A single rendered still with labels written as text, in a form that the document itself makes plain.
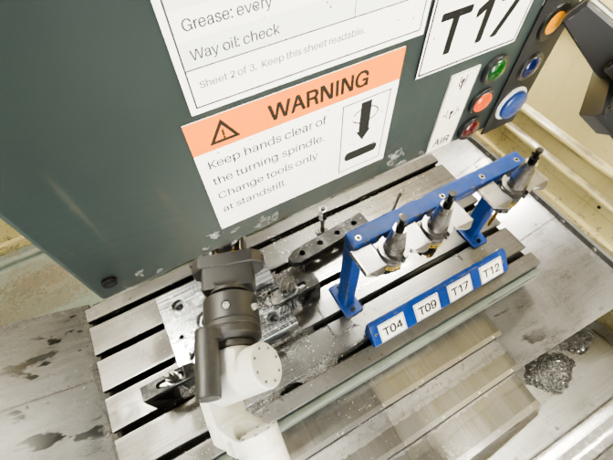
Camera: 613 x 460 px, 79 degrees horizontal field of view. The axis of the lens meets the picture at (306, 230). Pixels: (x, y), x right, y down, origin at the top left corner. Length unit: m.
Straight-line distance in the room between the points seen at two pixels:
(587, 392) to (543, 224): 0.51
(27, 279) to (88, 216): 1.56
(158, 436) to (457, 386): 0.80
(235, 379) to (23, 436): 0.94
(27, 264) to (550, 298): 1.89
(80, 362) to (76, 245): 1.20
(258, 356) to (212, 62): 0.42
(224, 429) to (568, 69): 1.18
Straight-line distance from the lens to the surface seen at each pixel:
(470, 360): 1.27
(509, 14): 0.35
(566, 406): 1.41
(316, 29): 0.23
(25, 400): 1.45
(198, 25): 0.20
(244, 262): 0.63
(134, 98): 0.21
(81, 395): 1.42
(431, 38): 0.30
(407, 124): 0.34
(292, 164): 0.28
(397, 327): 1.01
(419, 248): 0.78
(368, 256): 0.75
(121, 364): 1.11
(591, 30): 0.39
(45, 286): 1.75
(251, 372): 0.53
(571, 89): 1.30
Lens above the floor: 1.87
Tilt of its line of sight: 57 degrees down
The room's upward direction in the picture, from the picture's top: 3 degrees counter-clockwise
